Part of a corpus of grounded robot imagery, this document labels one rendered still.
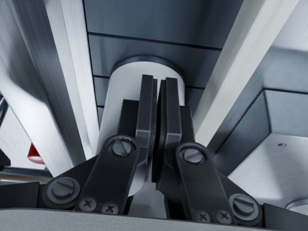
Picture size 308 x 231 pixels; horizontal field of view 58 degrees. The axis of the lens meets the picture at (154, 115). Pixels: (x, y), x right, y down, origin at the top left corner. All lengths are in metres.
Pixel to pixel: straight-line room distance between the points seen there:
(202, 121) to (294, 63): 0.13
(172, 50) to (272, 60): 0.12
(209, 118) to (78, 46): 0.09
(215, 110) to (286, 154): 0.16
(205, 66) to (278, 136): 0.12
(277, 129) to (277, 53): 0.07
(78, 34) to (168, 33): 0.05
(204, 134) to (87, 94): 0.10
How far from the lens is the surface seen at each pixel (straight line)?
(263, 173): 0.36
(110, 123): 0.15
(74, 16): 0.17
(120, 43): 0.17
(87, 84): 0.21
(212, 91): 0.15
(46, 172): 0.16
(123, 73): 0.17
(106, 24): 0.16
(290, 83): 0.29
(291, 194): 0.44
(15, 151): 0.50
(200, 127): 0.17
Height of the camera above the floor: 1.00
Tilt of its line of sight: 32 degrees down
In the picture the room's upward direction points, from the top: 176 degrees counter-clockwise
